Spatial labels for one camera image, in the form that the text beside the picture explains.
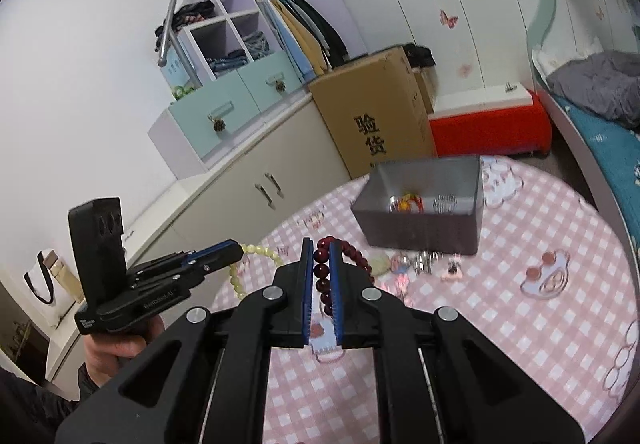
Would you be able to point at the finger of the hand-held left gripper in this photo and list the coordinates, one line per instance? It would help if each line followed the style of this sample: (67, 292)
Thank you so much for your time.
(222, 251)
(175, 281)

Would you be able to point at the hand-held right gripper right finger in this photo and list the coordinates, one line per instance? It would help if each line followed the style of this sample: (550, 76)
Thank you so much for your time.
(335, 299)

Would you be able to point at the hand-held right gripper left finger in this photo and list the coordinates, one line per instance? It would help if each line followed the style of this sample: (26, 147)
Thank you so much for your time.
(308, 296)

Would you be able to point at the grey metal box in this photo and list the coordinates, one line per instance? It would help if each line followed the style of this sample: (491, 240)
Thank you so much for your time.
(415, 229)

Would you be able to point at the person's left forearm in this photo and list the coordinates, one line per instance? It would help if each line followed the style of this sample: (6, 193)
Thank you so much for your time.
(35, 409)

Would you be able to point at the colourful bead jewelry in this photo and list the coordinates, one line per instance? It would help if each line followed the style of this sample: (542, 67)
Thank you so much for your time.
(407, 204)

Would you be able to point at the person's left hand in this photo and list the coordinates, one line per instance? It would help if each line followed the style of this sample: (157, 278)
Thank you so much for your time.
(117, 351)

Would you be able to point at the cream cabinet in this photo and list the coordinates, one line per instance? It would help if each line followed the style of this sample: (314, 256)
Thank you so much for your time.
(210, 204)

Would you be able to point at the white paper bag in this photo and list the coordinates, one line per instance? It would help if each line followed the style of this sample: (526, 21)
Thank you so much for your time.
(55, 284)

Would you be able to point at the pale jade pendant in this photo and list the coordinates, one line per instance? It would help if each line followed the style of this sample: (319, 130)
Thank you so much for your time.
(384, 263)

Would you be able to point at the silver earrings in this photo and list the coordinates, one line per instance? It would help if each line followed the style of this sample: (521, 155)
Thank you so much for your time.
(425, 261)

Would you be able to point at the small pink ornament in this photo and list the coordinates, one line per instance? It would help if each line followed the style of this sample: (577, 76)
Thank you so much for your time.
(452, 272)

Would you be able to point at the silver bangle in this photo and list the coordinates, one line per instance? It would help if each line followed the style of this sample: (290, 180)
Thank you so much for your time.
(445, 204)

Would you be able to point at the purple shelf unit teal drawers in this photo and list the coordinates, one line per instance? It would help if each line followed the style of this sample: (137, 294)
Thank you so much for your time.
(225, 99)

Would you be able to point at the pink checked tablecloth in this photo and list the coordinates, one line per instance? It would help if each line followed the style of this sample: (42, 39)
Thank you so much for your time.
(500, 304)

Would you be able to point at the large cardboard box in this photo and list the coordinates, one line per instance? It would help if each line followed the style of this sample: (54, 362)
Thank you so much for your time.
(370, 114)

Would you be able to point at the folded jeans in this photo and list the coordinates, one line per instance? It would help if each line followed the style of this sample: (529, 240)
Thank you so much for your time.
(240, 54)

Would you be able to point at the small cardboard box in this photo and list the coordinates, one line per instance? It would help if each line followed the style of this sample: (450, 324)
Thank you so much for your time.
(425, 91)

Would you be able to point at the red storage bench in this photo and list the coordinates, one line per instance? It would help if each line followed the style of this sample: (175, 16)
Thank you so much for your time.
(490, 129)

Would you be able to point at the hanging clothes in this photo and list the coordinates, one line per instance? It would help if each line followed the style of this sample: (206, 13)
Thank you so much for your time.
(300, 34)

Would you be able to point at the dark folded clothes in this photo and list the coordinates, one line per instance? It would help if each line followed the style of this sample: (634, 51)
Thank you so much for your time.
(187, 14)

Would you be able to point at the white board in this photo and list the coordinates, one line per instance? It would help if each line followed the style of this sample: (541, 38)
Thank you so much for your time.
(480, 100)

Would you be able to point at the black cloth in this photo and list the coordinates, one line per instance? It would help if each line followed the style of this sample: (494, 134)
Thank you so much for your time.
(420, 56)

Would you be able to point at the metal binder clip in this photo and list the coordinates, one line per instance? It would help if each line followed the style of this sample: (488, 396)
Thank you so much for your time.
(511, 87)

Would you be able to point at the teal bedsheet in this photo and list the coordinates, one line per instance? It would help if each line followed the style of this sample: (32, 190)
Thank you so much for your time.
(605, 159)

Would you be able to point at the grey blanket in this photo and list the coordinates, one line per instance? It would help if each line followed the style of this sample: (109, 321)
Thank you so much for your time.
(600, 84)

